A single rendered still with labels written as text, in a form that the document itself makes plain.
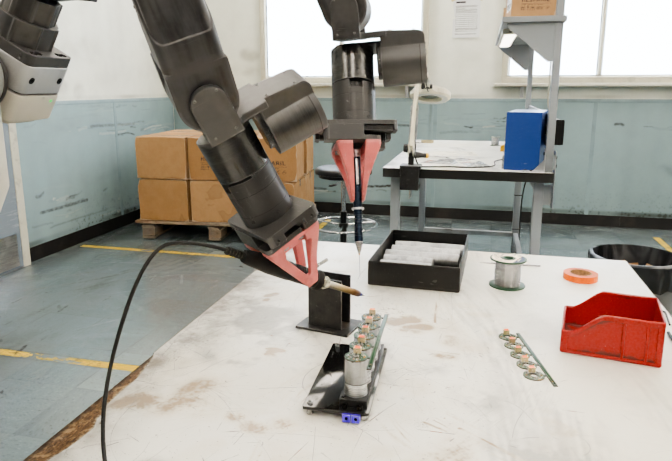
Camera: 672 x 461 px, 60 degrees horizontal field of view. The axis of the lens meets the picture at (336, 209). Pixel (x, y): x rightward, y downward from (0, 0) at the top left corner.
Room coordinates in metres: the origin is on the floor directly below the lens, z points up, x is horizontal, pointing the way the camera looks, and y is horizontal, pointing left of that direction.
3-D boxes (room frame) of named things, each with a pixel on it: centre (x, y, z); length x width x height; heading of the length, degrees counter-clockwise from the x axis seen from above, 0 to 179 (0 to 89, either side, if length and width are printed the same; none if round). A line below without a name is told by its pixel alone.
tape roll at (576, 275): (1.02, -0.45, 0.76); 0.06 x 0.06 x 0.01
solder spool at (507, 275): (0.99, -0.30, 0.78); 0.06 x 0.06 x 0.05
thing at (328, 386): (0.64, -0.02, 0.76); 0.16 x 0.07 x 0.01; 168
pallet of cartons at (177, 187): (4.46, 0.81, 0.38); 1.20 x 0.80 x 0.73; 82
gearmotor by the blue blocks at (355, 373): (0.58, -0.02, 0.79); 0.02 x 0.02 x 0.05
